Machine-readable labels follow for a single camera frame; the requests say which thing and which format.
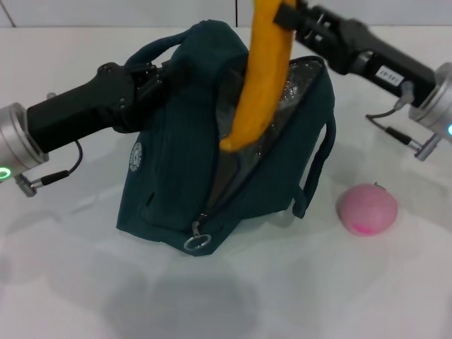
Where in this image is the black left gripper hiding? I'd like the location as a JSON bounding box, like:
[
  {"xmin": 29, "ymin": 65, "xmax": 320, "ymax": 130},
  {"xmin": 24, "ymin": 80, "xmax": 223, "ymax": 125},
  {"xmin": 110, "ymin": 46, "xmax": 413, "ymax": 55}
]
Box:
[{"xmin": 26, "ymin": 60, "xmax": 179, "ymax": 154}]

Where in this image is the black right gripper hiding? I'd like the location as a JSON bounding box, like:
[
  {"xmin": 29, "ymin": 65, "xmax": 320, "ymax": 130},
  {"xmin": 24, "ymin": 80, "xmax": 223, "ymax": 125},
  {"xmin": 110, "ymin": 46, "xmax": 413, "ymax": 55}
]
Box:
[{"xmin": 273, "ymin": 0, "xmax": 437, "ymax": 107}]

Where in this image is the yellow toy banana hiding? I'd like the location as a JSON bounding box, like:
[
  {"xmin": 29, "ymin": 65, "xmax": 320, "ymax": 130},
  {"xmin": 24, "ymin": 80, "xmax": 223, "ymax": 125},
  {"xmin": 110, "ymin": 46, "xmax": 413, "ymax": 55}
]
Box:
[{"xmin": 218, "ymin": 0, "xmax": 296, "ymax": 153}]

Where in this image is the dark teal insulated lunch bag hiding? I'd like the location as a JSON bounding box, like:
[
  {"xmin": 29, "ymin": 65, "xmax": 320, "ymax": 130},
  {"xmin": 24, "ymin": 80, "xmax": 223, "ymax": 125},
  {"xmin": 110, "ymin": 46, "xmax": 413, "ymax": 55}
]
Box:
[{"xmin": 116, "ymin": 20, "xmax": 337, "ymax": 259}]

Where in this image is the silver zipper pull ring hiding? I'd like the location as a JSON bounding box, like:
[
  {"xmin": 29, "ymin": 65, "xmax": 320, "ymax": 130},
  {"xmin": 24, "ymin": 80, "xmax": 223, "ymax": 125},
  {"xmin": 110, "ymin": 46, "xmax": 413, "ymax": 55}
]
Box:
[{"xmin": 184, "ymin": 221, "xmax": 213, "ymax": 251}]

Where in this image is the pink toy peach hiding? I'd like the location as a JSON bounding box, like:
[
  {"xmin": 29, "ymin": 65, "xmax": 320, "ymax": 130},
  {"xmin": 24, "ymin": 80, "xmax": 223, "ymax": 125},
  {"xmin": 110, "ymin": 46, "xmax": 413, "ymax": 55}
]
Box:
[{"xmin": 337, "ymin": 182, "xmax": 399, "ymax": 236}]

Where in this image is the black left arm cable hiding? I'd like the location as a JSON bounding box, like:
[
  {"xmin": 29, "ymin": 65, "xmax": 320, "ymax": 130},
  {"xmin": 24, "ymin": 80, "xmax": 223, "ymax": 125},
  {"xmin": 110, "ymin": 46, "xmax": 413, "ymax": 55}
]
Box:
[{"xmin": 16, "ymin": 139, "xmax": 84, "ymax": 196}]

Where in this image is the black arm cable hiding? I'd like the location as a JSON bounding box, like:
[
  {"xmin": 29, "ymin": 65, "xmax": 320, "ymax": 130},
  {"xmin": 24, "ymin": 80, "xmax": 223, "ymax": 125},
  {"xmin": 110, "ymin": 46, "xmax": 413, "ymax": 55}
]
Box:
[
  {"xmin": 16, "ymin": 139, "xmax": 84, "ymax": 196},
  {"xmin": 365, "ymin": 81, "xmax": 443, "ymax": 162}
]

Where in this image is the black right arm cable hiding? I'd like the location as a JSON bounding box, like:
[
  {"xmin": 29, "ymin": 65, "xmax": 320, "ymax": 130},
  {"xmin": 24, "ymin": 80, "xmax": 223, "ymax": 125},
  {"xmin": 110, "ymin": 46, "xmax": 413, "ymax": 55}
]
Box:
[{"xmin": 365, "ymin": 81, "xmax": 443, "ymax": 162}]

